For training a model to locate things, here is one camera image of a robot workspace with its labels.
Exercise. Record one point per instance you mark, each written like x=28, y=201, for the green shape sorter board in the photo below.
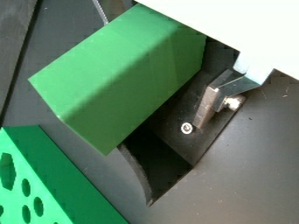
x=43, y=188

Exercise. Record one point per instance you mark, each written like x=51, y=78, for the green arch block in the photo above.
x=112, y=80

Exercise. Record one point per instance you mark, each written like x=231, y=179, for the black curved fixture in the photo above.
x=166, y=146

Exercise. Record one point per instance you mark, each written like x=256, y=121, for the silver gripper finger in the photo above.
x=220, y=94

